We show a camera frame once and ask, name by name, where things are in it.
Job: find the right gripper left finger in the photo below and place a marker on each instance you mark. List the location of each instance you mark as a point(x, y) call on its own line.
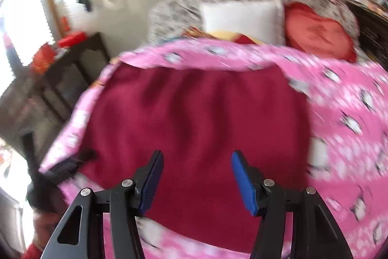
point(79, 233)

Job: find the red box on table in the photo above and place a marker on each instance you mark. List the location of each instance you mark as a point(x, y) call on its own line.
point(43, 59)

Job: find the pink penguin blanket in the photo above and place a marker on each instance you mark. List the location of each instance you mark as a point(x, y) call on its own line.
point(348, 155)

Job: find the white pillow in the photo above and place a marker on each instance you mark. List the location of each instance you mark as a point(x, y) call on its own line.
point(262, 20)

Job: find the person left hand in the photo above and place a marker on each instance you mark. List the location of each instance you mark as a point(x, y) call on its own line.
point(44, 224)

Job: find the dark wooden side table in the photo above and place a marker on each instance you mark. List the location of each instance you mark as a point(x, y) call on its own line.
point(67, 76)

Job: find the dark carved wooden headboard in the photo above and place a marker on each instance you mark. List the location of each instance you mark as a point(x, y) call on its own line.
point(373, 32)

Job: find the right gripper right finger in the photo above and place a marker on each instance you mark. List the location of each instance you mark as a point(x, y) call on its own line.
point(315, 232)

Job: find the red heart cushion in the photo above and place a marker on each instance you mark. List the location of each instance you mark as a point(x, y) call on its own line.
point(310, 33)

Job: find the dark red garment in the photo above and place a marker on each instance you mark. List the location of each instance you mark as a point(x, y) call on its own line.
point(198, 118)

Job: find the red sleeve left forearm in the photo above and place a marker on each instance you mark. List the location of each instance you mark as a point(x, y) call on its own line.
point(32, 252)

